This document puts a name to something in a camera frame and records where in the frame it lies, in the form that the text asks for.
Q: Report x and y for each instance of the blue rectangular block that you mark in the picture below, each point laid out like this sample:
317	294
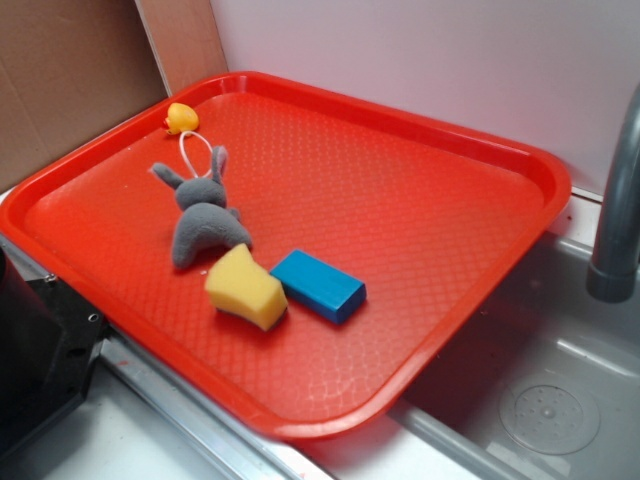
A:
320	287

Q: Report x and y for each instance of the yellow sponge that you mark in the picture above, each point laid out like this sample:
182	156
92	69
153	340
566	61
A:
238	285

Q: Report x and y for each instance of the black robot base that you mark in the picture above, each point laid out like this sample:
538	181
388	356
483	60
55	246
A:
50	338

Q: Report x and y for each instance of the red plastic tray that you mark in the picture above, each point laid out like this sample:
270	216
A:
430	216

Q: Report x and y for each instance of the grey plush bunny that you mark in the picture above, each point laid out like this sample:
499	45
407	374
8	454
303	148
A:
206	221

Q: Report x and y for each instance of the yellow rubber duck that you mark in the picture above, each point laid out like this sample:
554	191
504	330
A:
180	118

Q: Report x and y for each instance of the grey toy sink basin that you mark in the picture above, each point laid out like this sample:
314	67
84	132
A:
542	382

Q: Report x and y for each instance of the grey faucet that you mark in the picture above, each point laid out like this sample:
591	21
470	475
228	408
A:
612	270

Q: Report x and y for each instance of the brown cardboard panel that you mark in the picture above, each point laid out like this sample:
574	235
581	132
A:
71	70

